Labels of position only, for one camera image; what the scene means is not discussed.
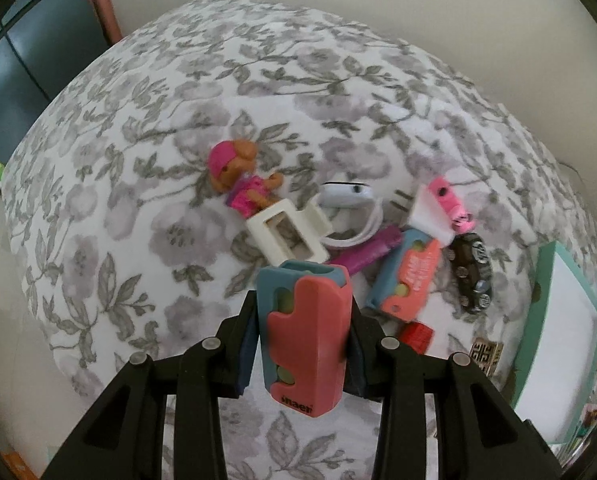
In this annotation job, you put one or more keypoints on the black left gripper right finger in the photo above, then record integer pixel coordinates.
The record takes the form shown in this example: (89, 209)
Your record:
(479, 435)

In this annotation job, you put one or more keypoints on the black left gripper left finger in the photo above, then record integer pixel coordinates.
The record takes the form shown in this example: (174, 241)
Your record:
(121, 436)

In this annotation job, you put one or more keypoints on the gold rhinestone lighter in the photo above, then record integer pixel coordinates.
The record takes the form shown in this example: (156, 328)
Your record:
(486, 354)

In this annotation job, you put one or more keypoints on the red white small box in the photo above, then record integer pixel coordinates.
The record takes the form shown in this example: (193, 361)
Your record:
(417, 336)

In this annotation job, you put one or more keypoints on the black toy car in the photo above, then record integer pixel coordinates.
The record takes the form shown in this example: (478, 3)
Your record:
(472, 268)

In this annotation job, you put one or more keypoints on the pink toy watch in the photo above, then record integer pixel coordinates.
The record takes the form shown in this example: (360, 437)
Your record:
(461, 220)

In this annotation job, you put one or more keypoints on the purple plastic clip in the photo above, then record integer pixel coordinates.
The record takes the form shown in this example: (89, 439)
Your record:
(378, 246)

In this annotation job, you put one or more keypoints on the coral blue plastic case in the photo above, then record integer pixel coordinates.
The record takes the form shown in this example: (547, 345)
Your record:
(304, 314)

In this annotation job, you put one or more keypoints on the white plastic frame block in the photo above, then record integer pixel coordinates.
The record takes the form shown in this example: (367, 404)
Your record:
(282, 232)

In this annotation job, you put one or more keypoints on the pink dog toy figure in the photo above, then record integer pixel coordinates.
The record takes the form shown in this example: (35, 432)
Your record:
(232, 166)

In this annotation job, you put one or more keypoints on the white wall charger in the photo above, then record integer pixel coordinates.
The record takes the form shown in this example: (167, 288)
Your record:
(422, 212)

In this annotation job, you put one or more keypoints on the teal white box lid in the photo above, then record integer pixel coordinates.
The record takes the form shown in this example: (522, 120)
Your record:
(556, 363)

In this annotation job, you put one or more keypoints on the floral grey white blanket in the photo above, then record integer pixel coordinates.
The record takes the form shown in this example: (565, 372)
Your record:
(125, 248)

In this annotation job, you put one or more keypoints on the dark cabinet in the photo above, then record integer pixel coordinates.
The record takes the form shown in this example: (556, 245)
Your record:
(44, 45)

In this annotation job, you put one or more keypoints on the pink pole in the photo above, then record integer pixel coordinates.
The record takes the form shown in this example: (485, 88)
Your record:
(101, 2)

